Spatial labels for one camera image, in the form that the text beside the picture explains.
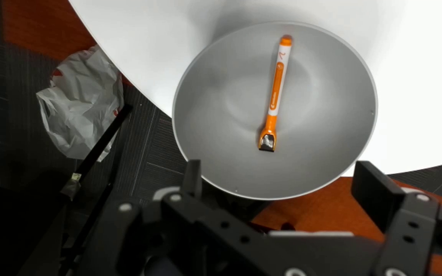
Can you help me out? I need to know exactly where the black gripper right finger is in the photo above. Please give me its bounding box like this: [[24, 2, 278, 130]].
[[352, 161, 442, 276]]

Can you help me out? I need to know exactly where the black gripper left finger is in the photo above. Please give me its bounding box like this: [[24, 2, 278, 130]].
[[76, 161, 283, 276]]

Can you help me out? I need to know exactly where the white plastic bag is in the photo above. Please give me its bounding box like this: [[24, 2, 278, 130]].
[[36, 46, 125, 160]]

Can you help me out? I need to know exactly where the orange pen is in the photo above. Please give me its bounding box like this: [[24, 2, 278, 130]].
[[259, 35, 294, 152]]

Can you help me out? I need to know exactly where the grey bowl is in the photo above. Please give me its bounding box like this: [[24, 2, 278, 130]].
[[173, 23, 378, 201]]

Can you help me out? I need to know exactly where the round white table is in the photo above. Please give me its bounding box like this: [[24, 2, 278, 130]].
[[70, 0, 442, 173]]

